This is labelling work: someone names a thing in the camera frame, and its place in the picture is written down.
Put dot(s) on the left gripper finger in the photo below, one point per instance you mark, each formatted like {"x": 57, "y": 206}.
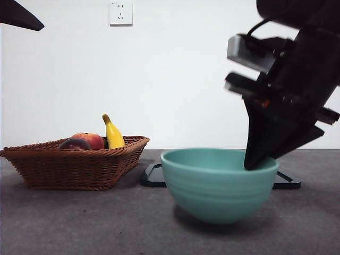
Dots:
{"x": 16, "y": 13}

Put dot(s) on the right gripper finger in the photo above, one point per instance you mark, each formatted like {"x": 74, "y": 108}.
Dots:
{"x": 302, "y": 138}
{"x": 261, "y": 138}

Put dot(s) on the teal ribbed bowl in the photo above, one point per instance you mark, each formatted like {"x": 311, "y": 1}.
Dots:
{"x": 217, "y": 196}

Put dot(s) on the dark purple plum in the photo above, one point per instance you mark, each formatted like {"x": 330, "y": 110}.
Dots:
{"x": 74, "y": 144}

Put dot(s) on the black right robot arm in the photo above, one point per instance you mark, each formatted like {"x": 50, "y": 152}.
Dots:
{"x": 305, "y": 66}

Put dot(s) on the black rectangular tray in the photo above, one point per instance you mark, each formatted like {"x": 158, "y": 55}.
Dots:
{"x": 152, "y": 176}

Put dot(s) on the yellow banana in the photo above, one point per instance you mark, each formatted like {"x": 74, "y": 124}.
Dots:
{"x": 113, "y": 136}

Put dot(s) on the red orange peach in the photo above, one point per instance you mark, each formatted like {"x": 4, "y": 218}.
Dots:
{"x": 95, "y": 140}

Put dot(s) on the brown wicker basket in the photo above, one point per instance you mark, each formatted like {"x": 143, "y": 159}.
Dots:
{"x": 69, "y": 170}

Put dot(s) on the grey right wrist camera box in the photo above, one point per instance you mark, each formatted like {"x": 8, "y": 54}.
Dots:
{"x": 239, "y": 50}

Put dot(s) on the white wall socket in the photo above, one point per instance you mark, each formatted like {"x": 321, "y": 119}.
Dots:
{"x": 120, "y": 13}

